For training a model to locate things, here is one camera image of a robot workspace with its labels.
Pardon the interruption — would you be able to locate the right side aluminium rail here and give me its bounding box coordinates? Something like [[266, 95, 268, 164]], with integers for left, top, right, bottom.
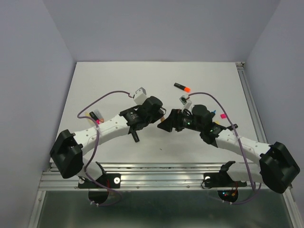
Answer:
[[236, 62, 267, 143]]

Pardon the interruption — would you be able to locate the purple cap black highlighter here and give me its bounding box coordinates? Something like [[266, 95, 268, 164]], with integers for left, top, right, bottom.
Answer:
[[227, 124, 238, 131]]

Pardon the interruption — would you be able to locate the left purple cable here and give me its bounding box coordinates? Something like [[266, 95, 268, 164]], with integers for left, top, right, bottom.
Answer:
[[77, 90, 133, 207]]

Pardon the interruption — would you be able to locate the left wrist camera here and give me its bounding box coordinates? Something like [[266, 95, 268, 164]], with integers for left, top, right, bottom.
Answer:
[[129, 87, 147, 105]]

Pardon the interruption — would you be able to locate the orange cap black highlighter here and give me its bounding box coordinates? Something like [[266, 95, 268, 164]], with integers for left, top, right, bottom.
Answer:
[[174, 83, 191, 93]]

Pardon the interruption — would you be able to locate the purple cable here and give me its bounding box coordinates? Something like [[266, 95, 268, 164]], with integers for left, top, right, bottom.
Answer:
[[189, 92, 263, 205], [77, 90, 133, 207]]

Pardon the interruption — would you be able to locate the green cap black highlighter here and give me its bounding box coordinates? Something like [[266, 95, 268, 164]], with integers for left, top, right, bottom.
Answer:
[[132, 132, 140, 143]]

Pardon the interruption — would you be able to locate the aluminium table rail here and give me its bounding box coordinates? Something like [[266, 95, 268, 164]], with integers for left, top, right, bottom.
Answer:
[[29, 163, 299, 228]]

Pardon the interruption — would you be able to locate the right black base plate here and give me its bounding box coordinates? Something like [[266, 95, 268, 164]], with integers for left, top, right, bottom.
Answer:
[[201, 172, 247, 204]]

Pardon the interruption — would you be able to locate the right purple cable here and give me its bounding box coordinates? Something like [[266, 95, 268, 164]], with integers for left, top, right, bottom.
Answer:
[[189, 92, 263, 205]]

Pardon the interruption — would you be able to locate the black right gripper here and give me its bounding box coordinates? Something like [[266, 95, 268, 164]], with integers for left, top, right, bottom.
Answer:
[[156, 108, 203, 133]]

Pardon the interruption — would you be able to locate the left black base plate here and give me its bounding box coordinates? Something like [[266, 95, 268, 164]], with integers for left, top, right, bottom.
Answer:
[[77, 173, 122, 207]]

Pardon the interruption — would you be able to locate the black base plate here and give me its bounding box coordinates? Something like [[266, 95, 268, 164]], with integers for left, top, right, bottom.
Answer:
[[77, 173, 122, 207], [201, 172, 247, 204]]

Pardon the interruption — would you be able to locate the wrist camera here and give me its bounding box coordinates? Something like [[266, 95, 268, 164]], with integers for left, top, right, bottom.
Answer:
[[129, 87, 147, 105], [180, 95, 192, 111]]

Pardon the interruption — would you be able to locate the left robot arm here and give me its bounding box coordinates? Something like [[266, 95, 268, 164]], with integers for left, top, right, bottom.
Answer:
[[50, 96, 164, 179]]

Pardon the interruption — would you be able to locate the pastel orange grey highlighter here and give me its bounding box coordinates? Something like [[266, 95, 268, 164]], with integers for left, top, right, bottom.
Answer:
[[94, 109, 104, 123]]

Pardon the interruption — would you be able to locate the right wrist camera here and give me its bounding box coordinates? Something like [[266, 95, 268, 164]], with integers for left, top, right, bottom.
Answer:
[[180, 95, 192, 111]]

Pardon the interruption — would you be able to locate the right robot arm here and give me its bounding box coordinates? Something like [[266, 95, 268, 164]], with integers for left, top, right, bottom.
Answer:
[[157, 105, 300, 193]]

